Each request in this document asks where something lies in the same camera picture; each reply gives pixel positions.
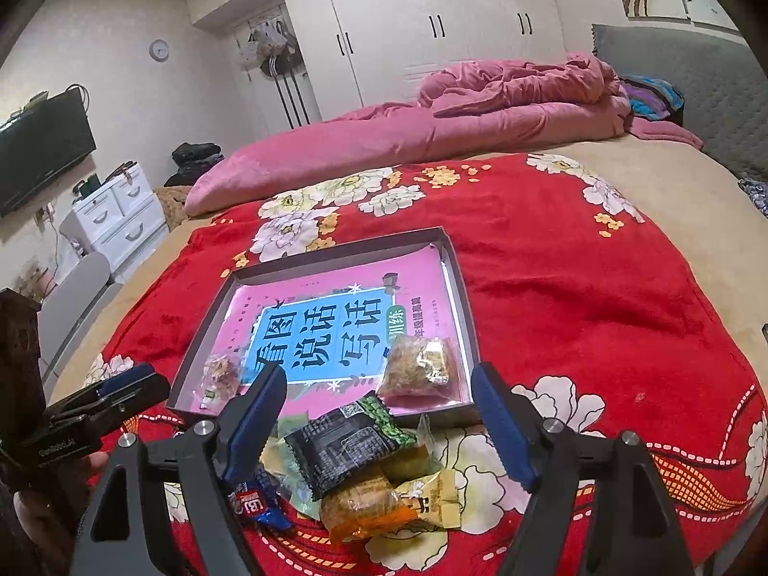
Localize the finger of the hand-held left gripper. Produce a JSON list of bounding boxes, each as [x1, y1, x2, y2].
[[45, 363, 154, 420], [60, 373, 172, 433]]

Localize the clear cookie packet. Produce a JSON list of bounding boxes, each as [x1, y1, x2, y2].
[[192, 351, 244, 406]]

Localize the white drawer cabinet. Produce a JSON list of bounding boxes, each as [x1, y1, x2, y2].
[[59, 162, 169, 283]]

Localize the blue and red snack packet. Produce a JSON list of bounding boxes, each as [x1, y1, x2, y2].
[[228, 465, 295, 532]]

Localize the grey sofa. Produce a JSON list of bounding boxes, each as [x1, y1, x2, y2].
[[591, 24, 768, 181]]

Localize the colourful striped cloth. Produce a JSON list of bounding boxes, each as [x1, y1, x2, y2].
[[621, 73, 685, 127]]

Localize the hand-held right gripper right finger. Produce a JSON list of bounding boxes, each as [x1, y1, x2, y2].
[[471, 363, 685, 576]]

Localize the shallow grey box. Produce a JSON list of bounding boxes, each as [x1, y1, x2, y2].
[[165, 226, 484, 427]]

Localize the dark blue snack packet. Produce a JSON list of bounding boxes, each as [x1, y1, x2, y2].
[[282, 390, 418, 500]]

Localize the person's left hand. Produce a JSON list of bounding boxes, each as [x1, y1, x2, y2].
[[73, 450, 113, 486]]

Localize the orange snack packet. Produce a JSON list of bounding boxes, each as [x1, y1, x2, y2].
[[318, 468, 421, 547]]

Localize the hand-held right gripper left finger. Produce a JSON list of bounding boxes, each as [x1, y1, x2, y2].
[[72, 363, 289, 576]]

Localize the pale green snack packet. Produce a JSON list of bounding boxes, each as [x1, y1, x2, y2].
[[258, 417, 325, 520]]

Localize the red floral blanket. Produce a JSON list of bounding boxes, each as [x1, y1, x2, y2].
[[51, 153, 768, 576]]

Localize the dark clothing pile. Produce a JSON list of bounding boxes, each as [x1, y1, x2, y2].
[[163, 142, 226, 188]]

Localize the pink and blue book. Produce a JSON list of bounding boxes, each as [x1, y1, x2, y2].
[[186, 246, 472, 418]]

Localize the grey patterned cloth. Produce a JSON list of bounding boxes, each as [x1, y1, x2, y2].
[[737, 174, 768, 217]]

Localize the bags hanging on door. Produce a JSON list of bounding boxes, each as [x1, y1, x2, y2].
[[240, 18, 298, 82]]

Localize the yellow snack packet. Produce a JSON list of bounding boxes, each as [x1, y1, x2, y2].
[[390, 468, 463, 532]]

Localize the white wardrobe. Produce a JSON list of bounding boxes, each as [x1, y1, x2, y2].
[[183, 0, 568, 133]]

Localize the beige knitted cushion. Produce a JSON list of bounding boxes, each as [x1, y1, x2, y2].
[[155, 186, 193, 232]]

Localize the black flat television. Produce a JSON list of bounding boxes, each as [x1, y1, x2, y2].
[[0, 91, 97, 217]]

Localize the clear yellow pastry packet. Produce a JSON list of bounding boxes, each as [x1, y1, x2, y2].
[[377, 336, 452, 412]]

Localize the pink quilt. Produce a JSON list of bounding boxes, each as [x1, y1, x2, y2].
[[183, 51, 706, 217]]

